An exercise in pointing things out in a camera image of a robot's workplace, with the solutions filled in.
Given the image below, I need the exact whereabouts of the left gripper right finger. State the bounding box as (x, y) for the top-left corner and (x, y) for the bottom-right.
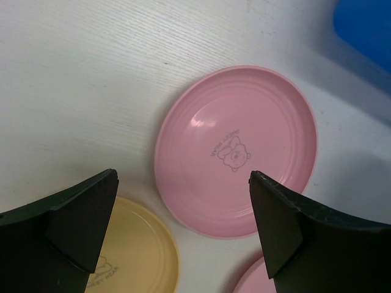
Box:
(249, 171), (390, 292)

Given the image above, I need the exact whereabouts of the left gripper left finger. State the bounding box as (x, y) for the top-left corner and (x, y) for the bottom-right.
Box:
(1, 169), (119, 292)

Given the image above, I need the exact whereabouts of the blue plastic bin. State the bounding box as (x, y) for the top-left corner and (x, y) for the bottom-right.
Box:
(333, 0), (390, 72)

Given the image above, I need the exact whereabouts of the pink plate front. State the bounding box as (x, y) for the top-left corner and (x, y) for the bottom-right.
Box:
(233, 256), (277, 293)

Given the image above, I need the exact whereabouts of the pink plate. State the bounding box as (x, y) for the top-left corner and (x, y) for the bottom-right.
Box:
(233, 256), (277, 293)
(154, 65), (318, 239)

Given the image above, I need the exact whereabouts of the yellow plate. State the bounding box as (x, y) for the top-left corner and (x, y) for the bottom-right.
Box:
(86, 197), (180, 292)

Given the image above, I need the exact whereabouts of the pink plate back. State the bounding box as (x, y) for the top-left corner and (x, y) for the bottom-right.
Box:
(154, 65), (318, 239)

